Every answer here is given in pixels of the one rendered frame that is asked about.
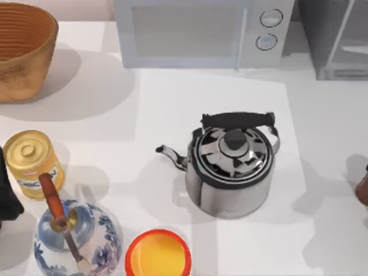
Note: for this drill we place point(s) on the pale microwave oven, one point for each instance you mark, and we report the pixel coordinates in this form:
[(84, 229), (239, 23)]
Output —
[(184, 34)]

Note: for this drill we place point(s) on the orange and yellow cup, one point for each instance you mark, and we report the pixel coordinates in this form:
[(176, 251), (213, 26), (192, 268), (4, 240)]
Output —
[(158, 256)]

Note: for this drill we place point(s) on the round microwave knob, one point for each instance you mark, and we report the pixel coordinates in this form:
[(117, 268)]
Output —
[(266, 42), (271, 17)]

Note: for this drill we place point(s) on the brown wooden brush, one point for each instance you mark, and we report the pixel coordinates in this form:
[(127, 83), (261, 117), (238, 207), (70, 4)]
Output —
[(53, 201)]

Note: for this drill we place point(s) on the yellow can with gold lid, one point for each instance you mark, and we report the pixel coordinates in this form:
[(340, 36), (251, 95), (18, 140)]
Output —
[(31, 161)]

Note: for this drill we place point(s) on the brown woven basket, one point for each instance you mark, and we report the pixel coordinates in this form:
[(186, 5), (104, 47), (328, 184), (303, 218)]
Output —
[(26, 51)]

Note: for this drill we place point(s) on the grey cabinet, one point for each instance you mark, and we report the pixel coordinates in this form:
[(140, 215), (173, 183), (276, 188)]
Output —
[(336, 37)]

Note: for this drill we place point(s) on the brown rounded object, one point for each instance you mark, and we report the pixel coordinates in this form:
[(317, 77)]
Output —
[(362, 188)]

